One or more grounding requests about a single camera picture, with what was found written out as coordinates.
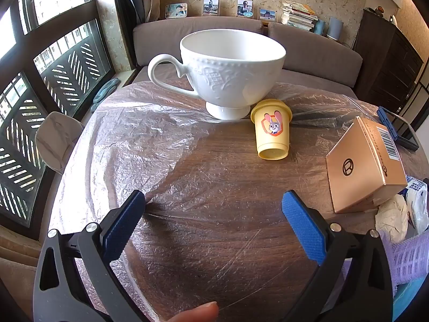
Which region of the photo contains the split purple hair roller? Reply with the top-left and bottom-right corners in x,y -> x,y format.
385,231 -> 429,286

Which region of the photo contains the short brown back cushion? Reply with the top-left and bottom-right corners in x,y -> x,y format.
268,23 -> 363,89

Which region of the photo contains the white marble pattern chair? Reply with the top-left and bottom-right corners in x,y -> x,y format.
34,111 -> 84,175

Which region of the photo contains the brown sofa seat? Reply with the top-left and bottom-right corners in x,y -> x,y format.
134,64 -> 356,98

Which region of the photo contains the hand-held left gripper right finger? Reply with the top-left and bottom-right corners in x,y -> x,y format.
282,190 -> 394,322

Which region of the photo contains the yellow rabbit print cup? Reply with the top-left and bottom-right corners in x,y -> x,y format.
250,99 -> 293,160

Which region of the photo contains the dark wooden cabinet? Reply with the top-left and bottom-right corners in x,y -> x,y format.
353,8 -> 424,113

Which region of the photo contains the portrait photo with sunglasses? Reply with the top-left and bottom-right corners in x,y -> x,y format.
237,0 -> 254,17

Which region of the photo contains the rounded photo frame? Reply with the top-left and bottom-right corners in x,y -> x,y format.
165,3 -> 188,20

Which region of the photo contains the blue white tissue packet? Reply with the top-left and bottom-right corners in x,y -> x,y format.
404,174 -> 429,235

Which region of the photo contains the dark curtain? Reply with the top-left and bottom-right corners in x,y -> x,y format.
112,0 -> 145,69

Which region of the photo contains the white panel sliding screen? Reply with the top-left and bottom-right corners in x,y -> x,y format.
409,84 -> 429,135

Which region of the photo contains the grey cylinder speaker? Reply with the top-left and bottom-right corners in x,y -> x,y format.
327,16 -> 344,41

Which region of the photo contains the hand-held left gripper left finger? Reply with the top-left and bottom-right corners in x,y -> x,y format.
32,189 -> 158,322

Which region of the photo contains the dark framed window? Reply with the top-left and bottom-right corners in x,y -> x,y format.
0,0 -> 115,239

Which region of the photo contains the stack of books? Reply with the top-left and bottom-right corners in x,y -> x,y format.
281,1 -> 319,33

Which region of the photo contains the dark blue tablet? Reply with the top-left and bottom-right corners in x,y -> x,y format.
377,106 -> 420,151

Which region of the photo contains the white embossed teacup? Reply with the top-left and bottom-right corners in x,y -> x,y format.
148,29 -> 286,120

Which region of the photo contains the person's left hand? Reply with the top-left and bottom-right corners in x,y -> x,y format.
167,301 -> 219,322

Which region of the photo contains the gold cardboard box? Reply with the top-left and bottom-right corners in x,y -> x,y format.
326,116 -> 408,214

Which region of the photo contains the crumpled beige paper tissue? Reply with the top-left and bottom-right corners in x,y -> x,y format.
375,194 -> 409,244

